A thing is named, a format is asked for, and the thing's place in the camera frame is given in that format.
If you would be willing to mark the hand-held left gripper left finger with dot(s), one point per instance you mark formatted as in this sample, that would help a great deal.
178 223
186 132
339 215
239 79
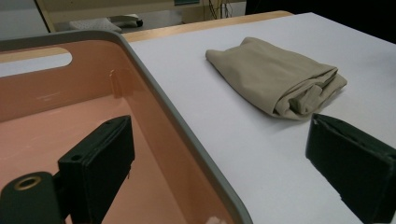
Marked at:
96 168

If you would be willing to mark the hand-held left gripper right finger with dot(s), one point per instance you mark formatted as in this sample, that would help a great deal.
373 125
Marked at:
355 165

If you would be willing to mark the pink basket with grey rim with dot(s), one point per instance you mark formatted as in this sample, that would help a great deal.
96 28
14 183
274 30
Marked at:
93 84

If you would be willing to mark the beige cloth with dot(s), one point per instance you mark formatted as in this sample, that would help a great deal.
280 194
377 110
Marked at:
264 71

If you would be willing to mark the white table cover sheet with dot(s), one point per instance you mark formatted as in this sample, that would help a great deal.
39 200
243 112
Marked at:
224 130

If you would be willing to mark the light wooden desk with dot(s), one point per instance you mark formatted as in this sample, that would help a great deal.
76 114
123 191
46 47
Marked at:
109 6

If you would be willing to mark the white cabinet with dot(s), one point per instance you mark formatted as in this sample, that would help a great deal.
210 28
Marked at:
18 18

